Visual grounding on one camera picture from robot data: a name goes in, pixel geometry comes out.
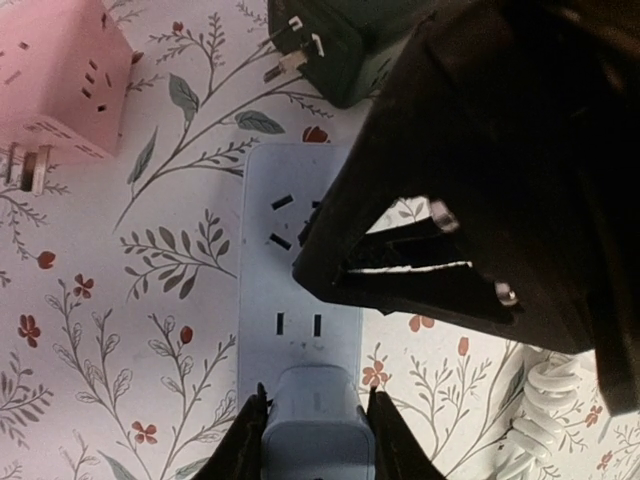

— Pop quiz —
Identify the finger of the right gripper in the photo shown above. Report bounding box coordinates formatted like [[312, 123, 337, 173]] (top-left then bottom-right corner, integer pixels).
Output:
[[294, 9, 595, 353]]

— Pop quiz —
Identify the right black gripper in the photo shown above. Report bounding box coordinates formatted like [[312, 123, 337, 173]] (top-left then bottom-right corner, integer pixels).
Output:
[[422, 1, 639, 415]]

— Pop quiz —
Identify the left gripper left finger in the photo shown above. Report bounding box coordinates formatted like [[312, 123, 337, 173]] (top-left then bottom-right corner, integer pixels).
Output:
[[193, 382, 270, 480]]

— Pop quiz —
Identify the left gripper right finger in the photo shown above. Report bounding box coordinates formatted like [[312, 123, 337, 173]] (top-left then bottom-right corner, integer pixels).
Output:
[[367, 387, 445, 480]]

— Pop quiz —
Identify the light blue charger plug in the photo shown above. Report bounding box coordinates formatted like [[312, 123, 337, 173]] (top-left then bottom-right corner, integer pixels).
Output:
[[261, 365, 375, 480]]

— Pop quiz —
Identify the dark green cube socket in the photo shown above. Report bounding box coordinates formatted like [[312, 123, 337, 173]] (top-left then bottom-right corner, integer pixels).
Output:
[[263, 0, 438, 109]]

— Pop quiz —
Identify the light blue power strip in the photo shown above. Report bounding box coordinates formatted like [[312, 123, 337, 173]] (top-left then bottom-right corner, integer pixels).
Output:
[[237, 143, 362, 402]]

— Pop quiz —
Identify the pink cube plug adapter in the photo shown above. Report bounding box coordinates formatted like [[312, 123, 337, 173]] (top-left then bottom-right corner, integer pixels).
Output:
[[1, 1, 133, 195]]

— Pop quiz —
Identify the white power strip cable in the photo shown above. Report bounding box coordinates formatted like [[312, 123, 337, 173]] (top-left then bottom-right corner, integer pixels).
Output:
[[499, 347, 601, 480]]

